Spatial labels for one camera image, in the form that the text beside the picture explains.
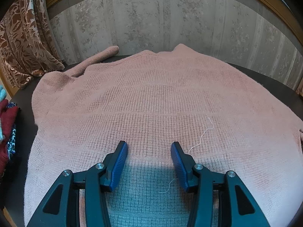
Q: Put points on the white loose thread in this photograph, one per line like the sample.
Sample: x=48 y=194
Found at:
x=194 y=146

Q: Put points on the pile of red clothes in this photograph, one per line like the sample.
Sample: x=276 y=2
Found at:
x=8 y=116

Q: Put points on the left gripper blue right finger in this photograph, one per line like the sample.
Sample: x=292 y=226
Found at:
x=237 y=206

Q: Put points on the brown patterned curtain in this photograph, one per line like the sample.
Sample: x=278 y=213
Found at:
x=28 y=47

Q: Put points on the pink knitted sweater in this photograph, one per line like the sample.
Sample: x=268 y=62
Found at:
x=151 y=100

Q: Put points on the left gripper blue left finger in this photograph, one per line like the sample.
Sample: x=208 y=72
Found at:
x=61 y=204

